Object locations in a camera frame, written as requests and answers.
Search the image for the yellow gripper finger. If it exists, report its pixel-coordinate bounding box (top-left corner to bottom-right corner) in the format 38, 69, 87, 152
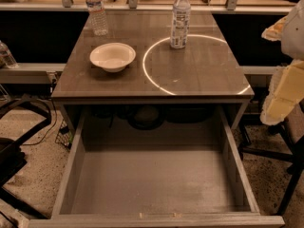
261, 16, 287, 41
260, 60, 304, 125

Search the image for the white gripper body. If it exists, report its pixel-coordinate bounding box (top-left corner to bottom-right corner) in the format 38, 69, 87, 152
281, 0, 304, 60

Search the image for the white labelled plastic bottle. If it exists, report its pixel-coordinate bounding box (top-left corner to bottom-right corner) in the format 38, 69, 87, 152
170, 0, 191, 49

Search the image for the clear water bottle on table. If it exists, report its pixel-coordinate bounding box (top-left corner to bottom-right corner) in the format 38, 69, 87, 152
85, 0, 108, 36

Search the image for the clear bottle at left edge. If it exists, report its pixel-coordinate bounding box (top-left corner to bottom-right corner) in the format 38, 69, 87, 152
0, 41, 18, 68

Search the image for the black stool at right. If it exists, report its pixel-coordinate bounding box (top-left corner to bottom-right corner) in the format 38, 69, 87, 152
237, 101, 304, 216

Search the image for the white bowl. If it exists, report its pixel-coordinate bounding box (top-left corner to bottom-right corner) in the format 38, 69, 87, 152
89, 43, 136, 72

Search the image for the grey open drawer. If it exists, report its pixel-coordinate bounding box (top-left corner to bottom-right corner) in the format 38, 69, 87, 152
28, 107, 284, 228

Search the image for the black chair at left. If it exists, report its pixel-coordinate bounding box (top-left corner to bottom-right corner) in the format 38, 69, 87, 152
0, 95, 52, 219

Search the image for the black cable on floor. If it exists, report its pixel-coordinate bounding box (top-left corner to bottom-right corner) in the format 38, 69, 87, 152
21, 76, 60, 146

